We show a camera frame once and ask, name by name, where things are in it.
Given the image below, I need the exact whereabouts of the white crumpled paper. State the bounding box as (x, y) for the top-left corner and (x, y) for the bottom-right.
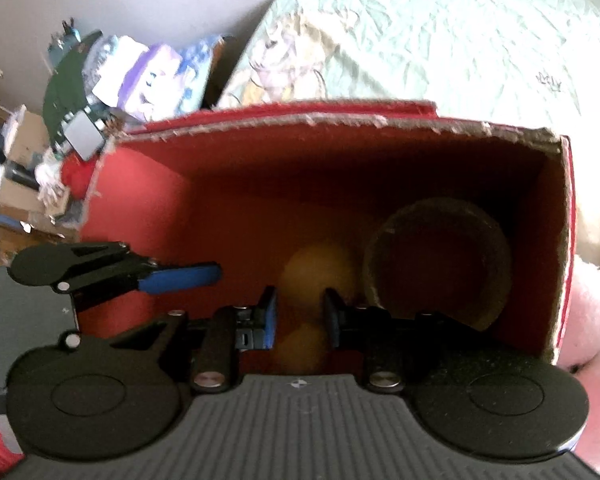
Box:
(92, 35), (150, 107)

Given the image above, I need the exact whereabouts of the red cardboard box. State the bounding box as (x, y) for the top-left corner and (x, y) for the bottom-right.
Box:
(79, 100), (579, 367)

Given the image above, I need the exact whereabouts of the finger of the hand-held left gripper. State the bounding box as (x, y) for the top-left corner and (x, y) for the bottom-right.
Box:
(55, 241), (224, 321)

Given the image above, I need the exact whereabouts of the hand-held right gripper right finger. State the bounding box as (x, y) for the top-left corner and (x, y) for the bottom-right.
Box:
(322, 287), (486, 393)

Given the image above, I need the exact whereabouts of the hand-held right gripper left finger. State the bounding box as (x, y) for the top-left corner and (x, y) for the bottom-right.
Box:
(110, 285), (279, 394)

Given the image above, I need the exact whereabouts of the grey tape roll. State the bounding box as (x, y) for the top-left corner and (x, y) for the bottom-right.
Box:
(362, 197), (514, 335)

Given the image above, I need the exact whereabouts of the red cloth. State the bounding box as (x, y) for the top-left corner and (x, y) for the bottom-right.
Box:
(61, 155), (100, 202)

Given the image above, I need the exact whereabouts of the orange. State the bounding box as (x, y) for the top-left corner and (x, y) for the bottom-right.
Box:
(275, 321), (331, 376)
(280, 241), (359, 313)

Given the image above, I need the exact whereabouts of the purple tissue packet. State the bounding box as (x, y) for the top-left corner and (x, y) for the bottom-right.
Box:
(117, 45), (182, 113)

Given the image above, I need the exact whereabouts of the brown cardboard box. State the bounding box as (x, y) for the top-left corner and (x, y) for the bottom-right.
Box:
(0, 106), (52, 173)

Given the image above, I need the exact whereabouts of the pink plush rabbit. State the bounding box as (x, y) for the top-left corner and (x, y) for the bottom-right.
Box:
(559, 252), (600, 377)

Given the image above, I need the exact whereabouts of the blue patterned packet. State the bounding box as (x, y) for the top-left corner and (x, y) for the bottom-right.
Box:
(174, 35), (233, 112)

